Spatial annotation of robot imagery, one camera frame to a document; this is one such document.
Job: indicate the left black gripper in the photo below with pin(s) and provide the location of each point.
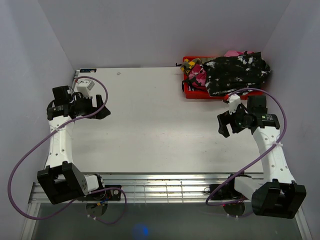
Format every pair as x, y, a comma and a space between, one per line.
99, 102

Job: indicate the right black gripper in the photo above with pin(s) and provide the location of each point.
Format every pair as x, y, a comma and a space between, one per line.
225, 118

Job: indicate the black white splatter trousers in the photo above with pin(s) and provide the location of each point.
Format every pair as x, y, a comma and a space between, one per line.
226, 74

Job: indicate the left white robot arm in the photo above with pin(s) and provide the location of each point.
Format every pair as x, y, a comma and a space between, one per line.
60, 179

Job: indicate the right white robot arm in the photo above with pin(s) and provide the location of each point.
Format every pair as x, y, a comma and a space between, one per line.
280, 196

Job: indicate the pink camouflage trousers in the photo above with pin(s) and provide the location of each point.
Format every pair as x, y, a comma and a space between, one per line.
228, 54

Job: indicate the red plastic bin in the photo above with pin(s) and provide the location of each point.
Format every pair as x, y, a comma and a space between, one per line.
197, 90

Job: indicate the small blue label sticker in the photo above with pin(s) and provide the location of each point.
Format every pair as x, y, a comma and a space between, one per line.
88, 70

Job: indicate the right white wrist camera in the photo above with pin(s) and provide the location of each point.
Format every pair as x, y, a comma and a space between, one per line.
233, 100

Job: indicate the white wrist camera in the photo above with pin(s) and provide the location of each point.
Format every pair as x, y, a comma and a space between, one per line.
84, 86
233, 100

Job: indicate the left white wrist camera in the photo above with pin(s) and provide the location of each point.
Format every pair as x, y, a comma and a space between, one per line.
84, 86

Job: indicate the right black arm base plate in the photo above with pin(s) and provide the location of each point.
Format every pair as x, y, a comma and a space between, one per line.
228, 192

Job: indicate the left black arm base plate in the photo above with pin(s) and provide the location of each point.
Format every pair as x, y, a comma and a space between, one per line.
107, 195

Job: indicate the aluminium rail frame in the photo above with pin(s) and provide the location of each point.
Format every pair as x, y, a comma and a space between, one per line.
163, 207

